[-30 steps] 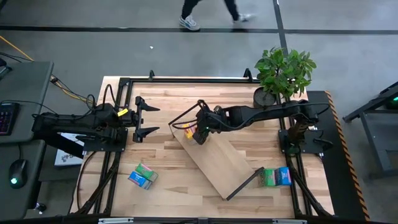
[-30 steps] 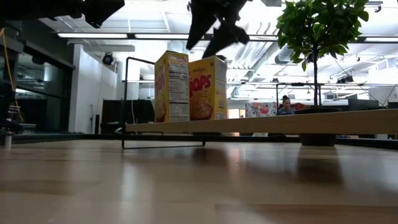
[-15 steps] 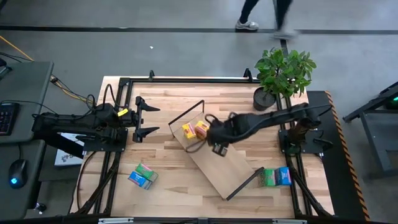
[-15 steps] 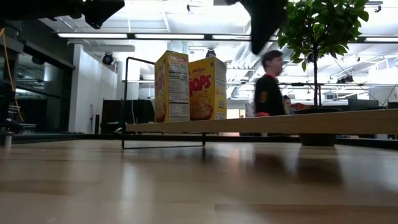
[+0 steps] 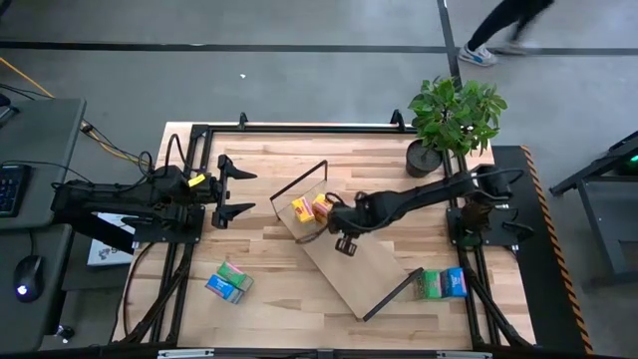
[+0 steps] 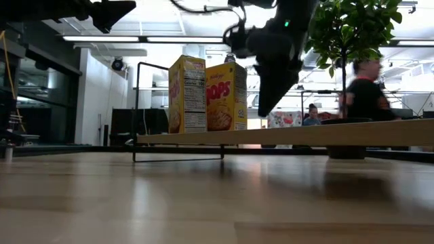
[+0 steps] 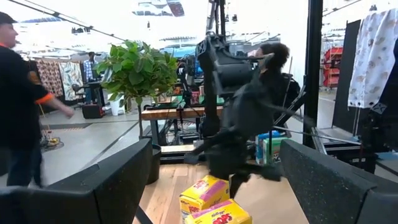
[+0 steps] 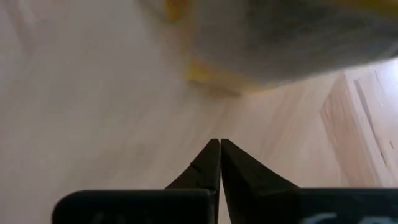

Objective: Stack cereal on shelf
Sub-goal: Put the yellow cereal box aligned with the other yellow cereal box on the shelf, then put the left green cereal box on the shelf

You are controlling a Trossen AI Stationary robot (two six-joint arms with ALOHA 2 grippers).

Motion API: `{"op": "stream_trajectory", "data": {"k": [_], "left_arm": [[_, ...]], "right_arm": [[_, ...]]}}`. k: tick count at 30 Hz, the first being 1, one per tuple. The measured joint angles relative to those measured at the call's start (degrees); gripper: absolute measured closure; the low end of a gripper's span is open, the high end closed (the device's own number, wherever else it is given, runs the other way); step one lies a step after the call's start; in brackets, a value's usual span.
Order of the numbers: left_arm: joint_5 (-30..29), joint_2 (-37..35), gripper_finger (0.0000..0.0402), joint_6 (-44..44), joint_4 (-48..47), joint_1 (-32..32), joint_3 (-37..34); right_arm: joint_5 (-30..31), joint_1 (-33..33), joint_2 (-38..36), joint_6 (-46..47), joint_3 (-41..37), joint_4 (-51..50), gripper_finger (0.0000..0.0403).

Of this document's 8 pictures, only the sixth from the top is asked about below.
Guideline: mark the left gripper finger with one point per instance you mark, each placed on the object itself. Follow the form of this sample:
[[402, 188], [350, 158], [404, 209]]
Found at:
[[110, 13]]

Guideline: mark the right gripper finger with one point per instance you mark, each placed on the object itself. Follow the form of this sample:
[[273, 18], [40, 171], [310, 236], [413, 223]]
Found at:
[[276, 88]]

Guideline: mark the yellow corn pops cereal box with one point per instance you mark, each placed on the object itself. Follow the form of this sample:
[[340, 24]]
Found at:
[[190, 98], [222, 98]]

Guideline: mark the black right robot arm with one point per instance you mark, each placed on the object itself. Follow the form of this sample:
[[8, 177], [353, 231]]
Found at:
[[298, 13]]

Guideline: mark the white floral cloth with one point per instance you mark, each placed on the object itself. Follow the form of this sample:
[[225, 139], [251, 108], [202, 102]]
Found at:
[[285, 119]]

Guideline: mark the long ceiling light strip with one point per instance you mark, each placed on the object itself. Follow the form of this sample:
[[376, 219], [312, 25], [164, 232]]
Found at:
[[142, 39]]

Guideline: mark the person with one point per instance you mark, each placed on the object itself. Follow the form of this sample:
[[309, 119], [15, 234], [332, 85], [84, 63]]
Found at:
[[312, 117], [368, 98]]

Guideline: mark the black round ceiling lamp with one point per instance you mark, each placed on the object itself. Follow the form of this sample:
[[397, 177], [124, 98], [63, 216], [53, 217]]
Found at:
[[230, 58], [117, 63]]

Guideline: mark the green plant in black pot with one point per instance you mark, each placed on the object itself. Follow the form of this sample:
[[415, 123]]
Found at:
[[349, 27]]

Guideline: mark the black monitor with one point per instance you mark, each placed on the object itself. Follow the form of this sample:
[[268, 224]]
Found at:
[[149, 122]]

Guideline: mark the small white cylinder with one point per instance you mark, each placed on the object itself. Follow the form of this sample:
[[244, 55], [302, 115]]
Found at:
[[9, 152]]

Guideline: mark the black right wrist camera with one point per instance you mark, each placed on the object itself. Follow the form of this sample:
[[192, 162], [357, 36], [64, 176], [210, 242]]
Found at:
[[237, 40]]

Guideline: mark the wooden shelf with black frame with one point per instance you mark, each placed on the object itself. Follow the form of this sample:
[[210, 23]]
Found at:
[[271, 135]]

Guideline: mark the black metal table frame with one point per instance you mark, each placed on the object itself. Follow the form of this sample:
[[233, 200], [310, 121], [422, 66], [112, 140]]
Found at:
[[51, 149]]

